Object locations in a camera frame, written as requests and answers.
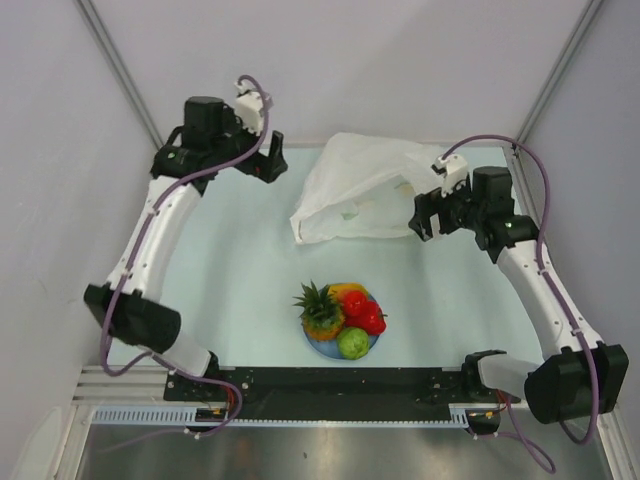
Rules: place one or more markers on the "fake mango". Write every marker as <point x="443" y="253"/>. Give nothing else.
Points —
<point x="339" y="290"/>

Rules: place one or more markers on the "aluminium frame rail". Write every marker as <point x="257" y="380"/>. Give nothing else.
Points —
<point x="155" y="385"/>

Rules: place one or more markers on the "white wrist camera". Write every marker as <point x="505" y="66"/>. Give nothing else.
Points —
<point x="450" y="172"/>
<point x="251" y="107"/>

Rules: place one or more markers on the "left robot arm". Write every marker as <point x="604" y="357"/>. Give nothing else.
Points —
<point x="213" y="136"/>

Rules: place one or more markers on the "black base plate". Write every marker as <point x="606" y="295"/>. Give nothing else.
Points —
<point x="370" y="395"/>

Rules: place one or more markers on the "white slotted cable duct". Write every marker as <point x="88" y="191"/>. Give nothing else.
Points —
<point x="187" y="417"/>

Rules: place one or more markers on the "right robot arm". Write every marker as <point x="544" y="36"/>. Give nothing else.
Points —
<point x="580" y="375"/>

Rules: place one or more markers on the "white plastic bag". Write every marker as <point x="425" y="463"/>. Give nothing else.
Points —
<point x="363" y="186"/>

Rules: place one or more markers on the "fake red wax apple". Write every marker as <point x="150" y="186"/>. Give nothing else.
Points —
<point x="354" y="302"/>

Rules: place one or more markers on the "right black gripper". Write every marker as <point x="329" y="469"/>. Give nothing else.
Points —
<point x="432" y="203"/>

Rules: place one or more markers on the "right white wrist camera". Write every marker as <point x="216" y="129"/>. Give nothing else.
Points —
<point x="450" y="172"/>

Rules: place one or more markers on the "fake pineapple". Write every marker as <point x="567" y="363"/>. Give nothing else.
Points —
<point x="321" y="317"/>

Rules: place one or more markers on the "fake green fruit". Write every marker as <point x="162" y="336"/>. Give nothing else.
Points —
<point x="353" y="343"/>

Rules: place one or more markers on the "fake red fruit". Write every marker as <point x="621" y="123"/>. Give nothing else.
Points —
<point x="370" y="319"/>

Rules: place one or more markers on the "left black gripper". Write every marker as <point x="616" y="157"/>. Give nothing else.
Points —
<point x="268" y="167"/>

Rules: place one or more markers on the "blue plastic plate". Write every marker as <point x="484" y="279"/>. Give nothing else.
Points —
<point x="330" y="349"/>

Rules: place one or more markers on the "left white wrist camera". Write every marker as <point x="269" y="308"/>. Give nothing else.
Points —
<point x="251" y="107"/>

